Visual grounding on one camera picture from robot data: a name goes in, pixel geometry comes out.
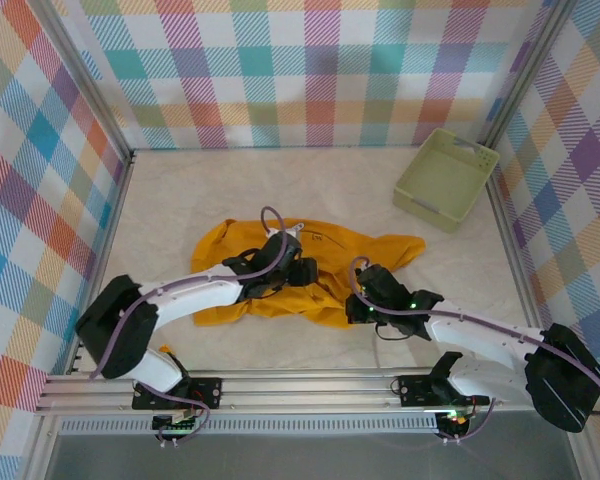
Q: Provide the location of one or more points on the yellow t-shirt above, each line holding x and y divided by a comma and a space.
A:
220, 250

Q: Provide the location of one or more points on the light green plastic basket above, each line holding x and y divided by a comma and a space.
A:
445, 175

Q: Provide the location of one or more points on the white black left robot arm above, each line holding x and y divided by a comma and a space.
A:
195, 300

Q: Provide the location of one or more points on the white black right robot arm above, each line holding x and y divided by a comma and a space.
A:
480, 335

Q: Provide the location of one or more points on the controller circuit board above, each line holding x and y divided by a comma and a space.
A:
177, 425
455, 420

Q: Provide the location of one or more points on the grey metal panel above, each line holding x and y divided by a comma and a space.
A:
305, 457

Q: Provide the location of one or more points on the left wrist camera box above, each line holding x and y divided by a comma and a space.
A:
292, 231

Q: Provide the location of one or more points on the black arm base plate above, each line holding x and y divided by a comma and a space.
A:
415, 390
205, 392

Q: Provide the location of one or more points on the aluminium mounting rail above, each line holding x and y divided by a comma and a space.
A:
305, 390

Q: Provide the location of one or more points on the aluminium table side rail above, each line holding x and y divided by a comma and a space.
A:
105, 250
514, 250

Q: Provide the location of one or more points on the aluminium frame post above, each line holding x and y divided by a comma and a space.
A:
86, 75
524, 75

